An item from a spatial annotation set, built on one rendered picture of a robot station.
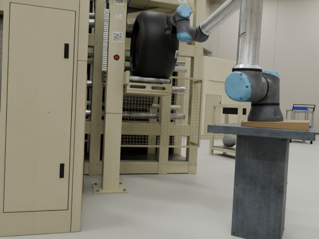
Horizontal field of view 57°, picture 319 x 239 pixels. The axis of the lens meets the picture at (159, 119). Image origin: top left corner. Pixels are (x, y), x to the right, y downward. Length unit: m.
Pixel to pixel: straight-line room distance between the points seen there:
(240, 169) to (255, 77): 0.49
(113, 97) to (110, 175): 0.62
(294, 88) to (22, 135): 12.11
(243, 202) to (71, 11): 1.34
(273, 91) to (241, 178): 0.49
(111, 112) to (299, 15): 11.85
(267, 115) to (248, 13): 0.53
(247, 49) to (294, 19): 12.06
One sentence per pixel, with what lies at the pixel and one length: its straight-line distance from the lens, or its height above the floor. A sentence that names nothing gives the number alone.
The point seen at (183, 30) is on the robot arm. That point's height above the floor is 1.17.
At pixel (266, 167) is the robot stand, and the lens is 1.65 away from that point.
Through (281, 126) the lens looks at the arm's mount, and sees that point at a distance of 1.61.
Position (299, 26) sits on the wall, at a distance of 13.52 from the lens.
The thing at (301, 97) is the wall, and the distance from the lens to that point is 13.05.
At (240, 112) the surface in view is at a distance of 4.36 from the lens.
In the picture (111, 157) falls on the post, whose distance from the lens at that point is 2.40.
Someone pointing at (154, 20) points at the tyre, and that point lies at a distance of 2.36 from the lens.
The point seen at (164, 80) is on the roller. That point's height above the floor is 0.90.
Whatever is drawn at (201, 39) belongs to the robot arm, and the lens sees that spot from 2.06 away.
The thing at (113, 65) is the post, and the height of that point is 0.99.
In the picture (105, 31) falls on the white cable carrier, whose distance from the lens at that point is 2.44.
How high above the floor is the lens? 0.67
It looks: 2 degrees down
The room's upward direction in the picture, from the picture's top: 3 degrees clockwise
